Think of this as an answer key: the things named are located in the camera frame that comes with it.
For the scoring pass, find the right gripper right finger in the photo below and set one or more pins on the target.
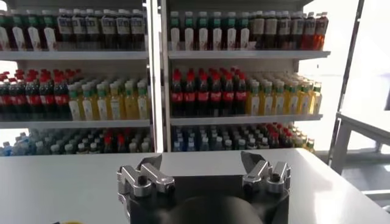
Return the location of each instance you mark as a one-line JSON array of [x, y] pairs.
[[277, 178]]

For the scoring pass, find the dark bottle beige label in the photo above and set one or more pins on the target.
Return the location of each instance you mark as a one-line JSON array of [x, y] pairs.
[[258, 29], [270, 29]]

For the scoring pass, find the red drink bottle grey label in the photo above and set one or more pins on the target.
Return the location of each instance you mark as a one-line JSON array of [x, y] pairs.
[[320, 33]]

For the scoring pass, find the grey metal bottle shelf unit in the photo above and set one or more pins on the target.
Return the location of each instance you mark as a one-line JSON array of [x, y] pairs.
[[76, 55], [243, 54]]

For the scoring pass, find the dark tea bottle green label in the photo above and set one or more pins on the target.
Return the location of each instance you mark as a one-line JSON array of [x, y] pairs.
[[3, 38], [19, 38], [217, 39], [50, 38], [203, 39], [231, 39], [189, 39], [175, 39], [245, 39], [34, 38]]

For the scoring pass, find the blue water bottle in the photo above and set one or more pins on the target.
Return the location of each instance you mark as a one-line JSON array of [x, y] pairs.
[[177, 144], [191, 144]]

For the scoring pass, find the dark drink bottle grey label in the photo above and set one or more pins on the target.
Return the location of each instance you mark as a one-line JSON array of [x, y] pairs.
[[79, 27], [308, 30], [137, 26], [296, 29], [65, 27], [108, 27], [123, 27], [284, 29], [93, 27]]

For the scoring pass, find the dark slanted window post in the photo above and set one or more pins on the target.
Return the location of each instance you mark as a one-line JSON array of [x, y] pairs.
[[350, 61]]

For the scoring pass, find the cola bottle red cap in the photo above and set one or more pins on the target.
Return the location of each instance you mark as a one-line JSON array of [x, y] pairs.
[[108, 144], [177, 97], [228, 96], [274, 140], [4, 100], [288, 139], [189, 97], [121, 143], [203, 97], [61, 100], [18, 100], [240, 96], [215, 97]]

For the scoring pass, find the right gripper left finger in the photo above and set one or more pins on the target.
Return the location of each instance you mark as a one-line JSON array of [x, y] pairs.
[[135, 182]]

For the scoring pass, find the grey metal frame cart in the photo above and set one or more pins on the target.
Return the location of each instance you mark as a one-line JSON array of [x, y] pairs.
[[344, 143]]

